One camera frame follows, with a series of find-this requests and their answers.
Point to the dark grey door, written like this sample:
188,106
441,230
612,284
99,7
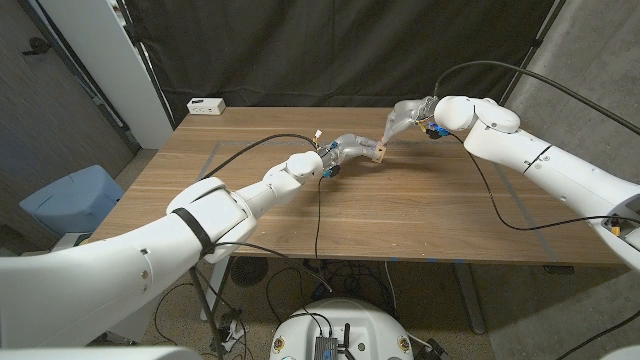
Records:
45,115

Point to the grey tape outline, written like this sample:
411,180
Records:
210,160

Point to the round black floor fan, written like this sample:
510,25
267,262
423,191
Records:
250,271

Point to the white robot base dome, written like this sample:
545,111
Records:
360,320

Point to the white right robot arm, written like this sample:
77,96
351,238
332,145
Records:
540,155

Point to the grey electronics box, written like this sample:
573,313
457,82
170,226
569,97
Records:
326,347

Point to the black and white floor gadget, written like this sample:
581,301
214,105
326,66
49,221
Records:
230,330

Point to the black backdrop stand pole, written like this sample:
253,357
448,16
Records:
147,70
530,50

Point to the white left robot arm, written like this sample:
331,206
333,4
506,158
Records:
175,240

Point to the white robot torso edge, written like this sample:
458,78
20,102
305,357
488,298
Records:
100,354

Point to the white power strip box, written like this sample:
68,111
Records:
205,106

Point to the blue plastic bin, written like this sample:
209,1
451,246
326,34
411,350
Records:
75,200

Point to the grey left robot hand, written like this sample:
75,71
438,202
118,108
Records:
350,147

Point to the black backdrop curtain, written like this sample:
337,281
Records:
325,50

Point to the small wooden block with holes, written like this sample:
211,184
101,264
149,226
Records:
381,152

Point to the grey table leg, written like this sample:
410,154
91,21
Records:
470,300

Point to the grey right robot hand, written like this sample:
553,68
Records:
407,117

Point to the black floor device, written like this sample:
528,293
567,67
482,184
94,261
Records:
436,350

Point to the white table leg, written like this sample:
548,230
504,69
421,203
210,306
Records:
215,290

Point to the white column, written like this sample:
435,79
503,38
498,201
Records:
115,65

